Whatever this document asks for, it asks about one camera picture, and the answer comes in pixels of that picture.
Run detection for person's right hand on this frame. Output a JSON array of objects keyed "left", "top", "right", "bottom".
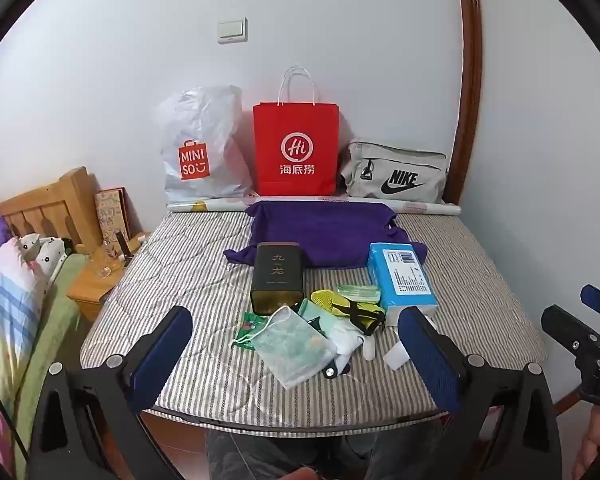
[{"left": 572, "top": 402, "right": 600, "bottom": 480}]

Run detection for patterned notebook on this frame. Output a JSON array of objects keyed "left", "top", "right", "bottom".
[{"left": 94, "top": 187, "right": 130, "bottom": 248}]

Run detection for blue tissue packet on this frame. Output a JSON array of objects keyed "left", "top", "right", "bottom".
[{"left": 367, "top": 242, "right": 438, "bottom": 311}]

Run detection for yellow black clip tool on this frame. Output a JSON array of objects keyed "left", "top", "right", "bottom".
[{"left": 311, "top": 288, "right": 387, "bottom": 337}]

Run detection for purple towel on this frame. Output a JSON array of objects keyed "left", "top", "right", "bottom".
[{"left": 225, "top": 200, "right": 428, "bottom": 268}]

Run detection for person's grey trouser legs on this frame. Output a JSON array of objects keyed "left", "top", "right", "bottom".
[{"left": 205, "top": 417, "right": 456, "bottom": 480}]

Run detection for white mesh drawstring bag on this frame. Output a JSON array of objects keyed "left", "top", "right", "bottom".
[{"left": 232, "top": 305, "right": 338, "bottom": 388}]

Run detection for plush toys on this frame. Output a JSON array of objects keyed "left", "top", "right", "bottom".
[{"left": 20, "top": 232, "right": 68, "bottom": 286}]

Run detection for white glove with mint cuff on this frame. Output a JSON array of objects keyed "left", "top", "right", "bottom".
[{"left": 300, "top": 300, "right": 377, "bottom": 377}]

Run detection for wooden headboard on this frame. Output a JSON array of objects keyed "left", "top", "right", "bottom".
[{"left": 0, "top": 166, "right": 103, "bottom": 256}]

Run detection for red paper bag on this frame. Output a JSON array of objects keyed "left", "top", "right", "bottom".
[{"left": 252, "top": 65, "right": 341, "bottom": 197}]

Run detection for white light switch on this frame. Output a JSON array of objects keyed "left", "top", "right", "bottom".
[{"left": 217, "top": 17, "right": 248, "bottom": 43}]

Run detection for brown wooden door frame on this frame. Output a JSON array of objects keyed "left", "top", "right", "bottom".
[{"left": 447, "top": 0, "right": 483, "bottom": 206}]

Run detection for green sachet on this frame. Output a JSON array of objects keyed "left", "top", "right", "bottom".
[{"left": 235, "top": 311, "right": 263, "bottom": 347}]

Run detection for colourful striped blanket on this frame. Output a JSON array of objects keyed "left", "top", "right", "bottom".
[{"left": 0, "top": 237, "right": 45, "bottom": 461}]

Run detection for white sponge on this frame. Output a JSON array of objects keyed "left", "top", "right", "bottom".
[{"left": 384, "top": 342, "right": 411, "bottom": 371}]

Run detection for dark tea tin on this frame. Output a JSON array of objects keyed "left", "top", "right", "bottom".
[{"left": 251, "top": 242, "right": 308, "bottom": 316}]

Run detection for striped mattress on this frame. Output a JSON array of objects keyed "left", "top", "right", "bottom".
[{"left": 80, "top": 210, "right": 548, "bottom": 433}]

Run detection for grey waist bag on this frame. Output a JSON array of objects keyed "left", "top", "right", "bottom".
[{"left": 340, "top": 141, "right": 448, "bottom": 198}]

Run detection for white printed paper roll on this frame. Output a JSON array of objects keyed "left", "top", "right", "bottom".
[{"left": 167, "top": 195, "right": 463, "bottom": 216}]

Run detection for white plastic shopping bag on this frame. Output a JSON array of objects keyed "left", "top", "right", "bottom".
[{"left": 160, "top": 85, "right": 255, "bottom": 206}]

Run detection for wooden nightstand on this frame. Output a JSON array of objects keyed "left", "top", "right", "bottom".
[{"left": 67, "top": 232, "right": 151, "bottom": 321}]

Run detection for green bed sheet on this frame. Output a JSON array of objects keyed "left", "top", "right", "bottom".
[{"left": 10, "top": 252, "right": 93, "bottom": 466}]

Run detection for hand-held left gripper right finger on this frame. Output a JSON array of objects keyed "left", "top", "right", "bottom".
[{"left": 397, "top": 305, "right": 563, "bottom": 480}]

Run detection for green wet wipes packet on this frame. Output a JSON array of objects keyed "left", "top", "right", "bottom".
[{"left": 336, "top": 285, "right": 382, "bottom": 306}]

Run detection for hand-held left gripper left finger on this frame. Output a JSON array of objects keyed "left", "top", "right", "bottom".
[{"left": 27, "top": 305, "right": 205, "bottom": 480}]

